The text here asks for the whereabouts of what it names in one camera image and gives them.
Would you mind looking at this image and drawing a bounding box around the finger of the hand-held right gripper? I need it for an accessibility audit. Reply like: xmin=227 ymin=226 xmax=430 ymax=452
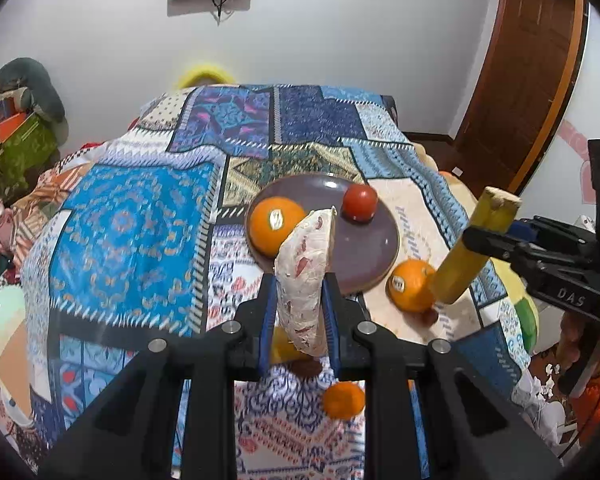
xmin=509 ymin=215 xmax=597 ymax=252
xmin=462 ymin=228 xmax=543 ymax=282

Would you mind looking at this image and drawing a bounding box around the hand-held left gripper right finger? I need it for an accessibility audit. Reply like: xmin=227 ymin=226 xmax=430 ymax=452
xmin=322 ymin=272 xmax=567 ymax=480

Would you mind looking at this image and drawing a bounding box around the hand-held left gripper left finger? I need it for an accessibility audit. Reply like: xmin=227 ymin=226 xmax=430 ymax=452
xmin=37 ymin=274 xmax=278 ymax=480

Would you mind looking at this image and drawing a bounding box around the yellow banana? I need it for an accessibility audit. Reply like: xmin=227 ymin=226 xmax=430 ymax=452
xmin=427 ymin=186 xmax=523 ymax=306

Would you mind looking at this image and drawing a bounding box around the white pink speckled fruit wedge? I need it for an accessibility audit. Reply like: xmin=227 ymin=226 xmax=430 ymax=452
xmin=274 ymin=205 xmax=338 ymax=359

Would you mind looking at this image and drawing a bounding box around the purple round plate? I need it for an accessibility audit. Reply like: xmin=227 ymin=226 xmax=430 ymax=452
xmin=244 ymin=173 xmax=401 ymax=297

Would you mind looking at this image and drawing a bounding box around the person's right hand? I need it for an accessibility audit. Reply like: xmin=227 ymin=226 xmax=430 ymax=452
xmin=557 ymin=311 xmax=588 ymax=368

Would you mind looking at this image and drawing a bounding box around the yellow lemon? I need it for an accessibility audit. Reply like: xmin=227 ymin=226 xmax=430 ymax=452
xmin=269 ymin=327 xmax=306 ymax=365

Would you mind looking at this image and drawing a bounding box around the dark brown round fruit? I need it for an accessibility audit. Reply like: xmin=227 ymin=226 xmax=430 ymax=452
xmin=287 ymin=355 xmax=326 ymax=378

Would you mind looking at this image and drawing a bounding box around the yellow green pillow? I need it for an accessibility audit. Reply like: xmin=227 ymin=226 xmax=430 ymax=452
xmin=490 ymin=257 xmax=541 ymax=356

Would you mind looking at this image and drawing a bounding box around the small orange tangerine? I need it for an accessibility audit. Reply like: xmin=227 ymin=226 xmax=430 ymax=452
xmin=322 ymin=381 xmax=366 ymax=421

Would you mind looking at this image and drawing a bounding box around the large orange with sticker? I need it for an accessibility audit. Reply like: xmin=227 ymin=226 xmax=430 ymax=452
xmin=388 ymin=259 xmax=437 ymax=314
xmin=249 ymin=198 xmax=307 ymax=257

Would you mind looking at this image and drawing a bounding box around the red tomato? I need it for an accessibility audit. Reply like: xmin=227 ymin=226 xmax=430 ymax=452
xmin=341 ymin=184 xmax=379 ymax=223

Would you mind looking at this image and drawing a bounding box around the white crumpled cloth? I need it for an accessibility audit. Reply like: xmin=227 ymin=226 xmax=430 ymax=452
xmin=511 ymin=360 xmax=586 ymax=453

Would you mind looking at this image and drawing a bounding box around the brown wooden door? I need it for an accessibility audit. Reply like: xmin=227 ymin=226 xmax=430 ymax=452
xmin=452 ymin=0 xmax=591 ymax=196

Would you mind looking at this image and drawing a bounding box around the blue patchwork blanket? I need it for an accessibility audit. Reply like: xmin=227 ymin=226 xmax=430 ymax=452
xmin=20 ymin=82 xmax=536 ymax=480

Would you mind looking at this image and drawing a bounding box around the yellow plush toy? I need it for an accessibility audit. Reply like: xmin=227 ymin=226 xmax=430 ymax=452
xmin=176 ymin=62 xmax=235 ymax=90

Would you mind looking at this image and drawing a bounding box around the pale green ball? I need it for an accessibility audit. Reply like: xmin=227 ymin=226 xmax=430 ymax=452
xmin=0 ymin=285 xmax=27 ymax=333

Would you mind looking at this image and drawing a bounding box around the green patterned box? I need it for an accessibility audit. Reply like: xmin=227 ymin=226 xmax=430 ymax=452
xmin=0 ymin=117 xmax=60 ymax=198

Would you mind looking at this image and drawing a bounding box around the orange patterned box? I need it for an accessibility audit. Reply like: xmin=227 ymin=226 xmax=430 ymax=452
xmin=0 ymin=92 xmax=36 ymax=161

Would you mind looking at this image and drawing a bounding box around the grey plush toy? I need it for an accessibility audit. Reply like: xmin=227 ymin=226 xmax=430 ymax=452
xmin=0 ymin=57 xmax=70 ymax=123

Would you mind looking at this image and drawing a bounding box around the pink wall sticker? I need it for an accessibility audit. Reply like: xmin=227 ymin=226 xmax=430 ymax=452
xmin=557 ymin=119 xmax=600 ymax=206

